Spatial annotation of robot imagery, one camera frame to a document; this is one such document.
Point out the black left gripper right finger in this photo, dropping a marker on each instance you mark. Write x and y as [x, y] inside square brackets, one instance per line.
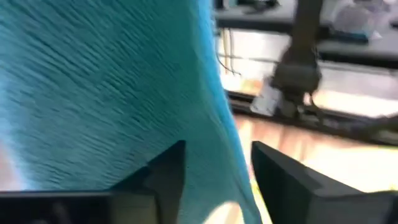
[280, 186]

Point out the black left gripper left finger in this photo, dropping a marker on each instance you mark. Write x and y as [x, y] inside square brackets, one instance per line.
[168, 174]

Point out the black aluminium table frame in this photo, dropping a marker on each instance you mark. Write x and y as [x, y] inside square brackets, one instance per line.
[335, 124]

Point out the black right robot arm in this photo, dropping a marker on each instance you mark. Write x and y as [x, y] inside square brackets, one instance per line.
[298, 74]

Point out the teal microfiber towel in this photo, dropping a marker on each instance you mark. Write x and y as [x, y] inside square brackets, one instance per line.
[109, 93]

